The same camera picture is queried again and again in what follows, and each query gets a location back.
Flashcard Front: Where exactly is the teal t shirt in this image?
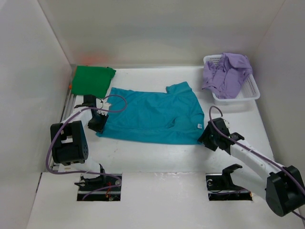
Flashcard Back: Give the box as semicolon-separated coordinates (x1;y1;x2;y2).
97;82;204;145

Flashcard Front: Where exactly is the green t shirt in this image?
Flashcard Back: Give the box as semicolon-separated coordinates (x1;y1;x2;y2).
71;65;116;98

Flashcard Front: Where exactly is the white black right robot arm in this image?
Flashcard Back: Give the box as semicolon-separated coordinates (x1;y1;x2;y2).
198;118;305;217

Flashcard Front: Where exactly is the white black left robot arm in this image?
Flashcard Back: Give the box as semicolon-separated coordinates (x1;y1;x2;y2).
51;95;109;190

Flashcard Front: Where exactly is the white plastic basket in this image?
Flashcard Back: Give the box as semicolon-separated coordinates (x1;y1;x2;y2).
203;54;260;104

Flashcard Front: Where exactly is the lilac t shirt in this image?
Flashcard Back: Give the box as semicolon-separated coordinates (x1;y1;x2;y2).
202;53;253;99

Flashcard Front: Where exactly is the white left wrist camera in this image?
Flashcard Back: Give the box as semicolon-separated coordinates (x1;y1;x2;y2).
98;102;112;115

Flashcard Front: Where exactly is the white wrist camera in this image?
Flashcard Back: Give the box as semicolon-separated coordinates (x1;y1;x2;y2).
223;118;230;126
98;102;112;115

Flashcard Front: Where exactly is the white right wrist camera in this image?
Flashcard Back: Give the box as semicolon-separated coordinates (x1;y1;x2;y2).
223;118;230;126

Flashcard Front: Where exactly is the aluminium frame rail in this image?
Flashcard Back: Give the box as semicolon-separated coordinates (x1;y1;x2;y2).
49;63;79;172

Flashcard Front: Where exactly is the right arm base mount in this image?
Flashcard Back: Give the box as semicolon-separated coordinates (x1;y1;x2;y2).
205;164;253;201

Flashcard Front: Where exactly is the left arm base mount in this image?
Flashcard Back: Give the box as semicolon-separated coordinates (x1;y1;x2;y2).
74;174;122;202

